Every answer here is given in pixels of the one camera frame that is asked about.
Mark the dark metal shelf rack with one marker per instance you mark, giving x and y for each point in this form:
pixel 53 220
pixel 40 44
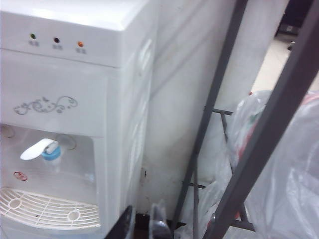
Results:
pixel 261 139

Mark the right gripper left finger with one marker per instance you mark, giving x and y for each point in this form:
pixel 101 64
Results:
pixel 124 224

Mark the clear plastic bag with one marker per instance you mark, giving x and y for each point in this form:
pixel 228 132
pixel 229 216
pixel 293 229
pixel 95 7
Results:
pixel 274 174

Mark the blue-collared cold water tap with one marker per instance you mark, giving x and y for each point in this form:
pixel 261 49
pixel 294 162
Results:
pixel 47 152

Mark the white water dispenser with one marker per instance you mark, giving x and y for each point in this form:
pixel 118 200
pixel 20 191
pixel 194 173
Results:
pixel 74 74

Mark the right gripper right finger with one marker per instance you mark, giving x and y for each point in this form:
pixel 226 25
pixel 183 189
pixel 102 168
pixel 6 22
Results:
pixel 159 224

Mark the white drip tray grille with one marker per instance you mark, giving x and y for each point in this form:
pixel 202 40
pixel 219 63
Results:
pixel 47 207

